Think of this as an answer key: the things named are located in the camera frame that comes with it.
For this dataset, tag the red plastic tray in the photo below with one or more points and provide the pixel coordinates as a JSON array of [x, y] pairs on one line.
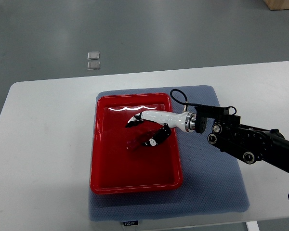
[[115, 169]]

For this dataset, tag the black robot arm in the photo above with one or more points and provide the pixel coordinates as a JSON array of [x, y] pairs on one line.
[[246, 143]]

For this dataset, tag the red pepper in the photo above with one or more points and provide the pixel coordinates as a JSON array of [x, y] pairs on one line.
[[141, 139]]

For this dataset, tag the blue-grey mesh mat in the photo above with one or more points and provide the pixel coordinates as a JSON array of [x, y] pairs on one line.
[[212, 182]]

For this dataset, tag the wooden box corner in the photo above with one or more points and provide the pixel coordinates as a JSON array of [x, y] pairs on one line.
[[277, 4]]

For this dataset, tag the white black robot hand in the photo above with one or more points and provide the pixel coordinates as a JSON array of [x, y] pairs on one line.
[[185, 121]]

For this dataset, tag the upper metal floor plate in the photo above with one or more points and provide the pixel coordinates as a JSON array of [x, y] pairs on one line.
[[93, 55]]

